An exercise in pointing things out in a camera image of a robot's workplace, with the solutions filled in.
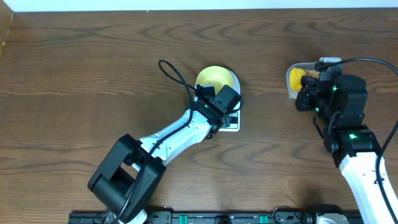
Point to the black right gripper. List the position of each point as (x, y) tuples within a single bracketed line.
[(308, 83)]

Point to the yellow measuring scoop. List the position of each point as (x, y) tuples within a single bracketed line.
[(295, 77)]

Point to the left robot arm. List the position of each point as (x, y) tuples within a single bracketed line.
[(127, 177)]

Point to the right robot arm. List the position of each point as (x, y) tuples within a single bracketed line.
[(339, 101)]

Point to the pale yellow plastic bowl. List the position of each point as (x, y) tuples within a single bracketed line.
[(216, 76)]

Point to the white digital kitchen scale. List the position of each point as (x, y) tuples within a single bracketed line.
[(235, 118)]

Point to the clear plastic container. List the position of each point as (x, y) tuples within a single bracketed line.
[(305, 66)]

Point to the pile of soybeans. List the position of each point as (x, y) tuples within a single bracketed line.
[(312, 73)]

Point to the cardboard panel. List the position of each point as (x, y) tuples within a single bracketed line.
[(6, 18)]

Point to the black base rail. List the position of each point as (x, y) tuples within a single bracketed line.
[(326, 213)]

